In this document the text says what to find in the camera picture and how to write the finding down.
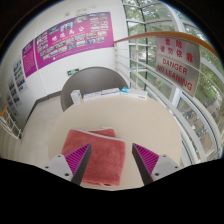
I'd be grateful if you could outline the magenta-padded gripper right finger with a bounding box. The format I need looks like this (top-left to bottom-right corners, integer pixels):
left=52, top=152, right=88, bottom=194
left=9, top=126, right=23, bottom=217
left=131, top=142, right=183, bottom=187

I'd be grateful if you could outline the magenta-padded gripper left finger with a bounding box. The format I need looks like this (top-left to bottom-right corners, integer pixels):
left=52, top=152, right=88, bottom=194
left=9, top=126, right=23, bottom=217
left=41, top=143, right=92, bottom=186

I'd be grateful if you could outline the pink towel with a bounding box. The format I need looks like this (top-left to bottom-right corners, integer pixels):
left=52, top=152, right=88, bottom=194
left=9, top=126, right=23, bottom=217
left=61, top=125, right=127, bottom=187

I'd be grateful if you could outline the small upright white box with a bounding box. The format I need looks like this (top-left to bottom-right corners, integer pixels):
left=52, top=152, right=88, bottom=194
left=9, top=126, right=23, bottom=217
left=70, top=89, right=83, bottom=105

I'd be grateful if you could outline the white box with blue end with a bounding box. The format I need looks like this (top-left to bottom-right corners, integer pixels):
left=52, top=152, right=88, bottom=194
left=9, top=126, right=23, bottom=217
left=119, top=86, right=149, bottom=101

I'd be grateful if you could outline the short white stair railing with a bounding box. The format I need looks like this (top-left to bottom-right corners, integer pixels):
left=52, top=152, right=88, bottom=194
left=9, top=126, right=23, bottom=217
left=0, top=104, right=24, bottom=141

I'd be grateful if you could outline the grey round-back chair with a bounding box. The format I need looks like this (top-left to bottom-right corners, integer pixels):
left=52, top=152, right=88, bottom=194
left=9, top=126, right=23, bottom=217
left=60, top=66, right=129, bottom=113

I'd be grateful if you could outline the green exit sign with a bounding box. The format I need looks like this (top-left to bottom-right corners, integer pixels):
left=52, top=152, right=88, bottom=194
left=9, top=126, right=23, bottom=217
left=66, top=68, right=81, bottom=76

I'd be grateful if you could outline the red-lettered warning sign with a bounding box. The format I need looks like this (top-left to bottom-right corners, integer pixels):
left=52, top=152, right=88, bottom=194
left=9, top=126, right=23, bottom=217
left=155, top=35, right=202, bottom=98

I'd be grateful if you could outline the white railing with orange handrail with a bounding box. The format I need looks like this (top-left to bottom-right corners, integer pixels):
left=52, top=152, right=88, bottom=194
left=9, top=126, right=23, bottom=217
left=113, top=30, right=224, bottom=161

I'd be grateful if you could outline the white photo wall poster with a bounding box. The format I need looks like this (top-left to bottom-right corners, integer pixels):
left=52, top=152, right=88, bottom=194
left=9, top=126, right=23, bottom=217
left=12, top=56, right=28, bottom=94
left=6, top=76, right=19, bottom=107

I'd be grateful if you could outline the narrow magenta wall poster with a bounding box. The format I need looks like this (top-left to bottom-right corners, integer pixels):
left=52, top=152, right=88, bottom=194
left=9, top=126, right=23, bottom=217
left=21, top=39, right=38, bottom=78

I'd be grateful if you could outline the large magenta wall poster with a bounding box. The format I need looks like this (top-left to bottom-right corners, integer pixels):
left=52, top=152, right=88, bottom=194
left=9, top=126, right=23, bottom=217
left=34, top=11, right=115, bottom=70

